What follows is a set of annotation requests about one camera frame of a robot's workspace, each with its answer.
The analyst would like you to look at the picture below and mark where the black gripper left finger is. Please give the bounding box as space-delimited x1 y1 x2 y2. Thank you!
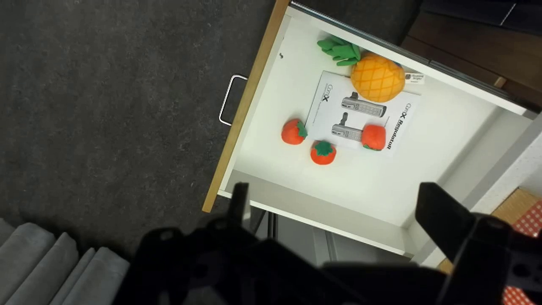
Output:
112 181 341 305

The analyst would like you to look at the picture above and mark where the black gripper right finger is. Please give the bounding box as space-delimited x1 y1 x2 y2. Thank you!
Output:
415 181 542 305

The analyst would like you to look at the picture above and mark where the white drawer with wood front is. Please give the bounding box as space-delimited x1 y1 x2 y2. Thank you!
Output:
200 0 539 259

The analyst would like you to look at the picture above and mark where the dark grey stepped cushion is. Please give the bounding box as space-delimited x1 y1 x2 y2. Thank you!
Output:
0 220 133 305

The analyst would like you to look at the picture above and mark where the light grey base platform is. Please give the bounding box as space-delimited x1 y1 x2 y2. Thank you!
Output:
248 205 415 268

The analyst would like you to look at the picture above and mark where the orange plush tomato toy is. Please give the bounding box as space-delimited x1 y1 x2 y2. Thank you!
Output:
280 117 310 148
309 139 339 168
360 124 390 153

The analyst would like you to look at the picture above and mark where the plush pineapple toy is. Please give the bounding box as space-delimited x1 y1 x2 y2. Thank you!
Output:
317 34 407 105

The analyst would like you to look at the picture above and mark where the metal drawer handle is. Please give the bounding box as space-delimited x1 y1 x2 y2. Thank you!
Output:
217 73 249 127

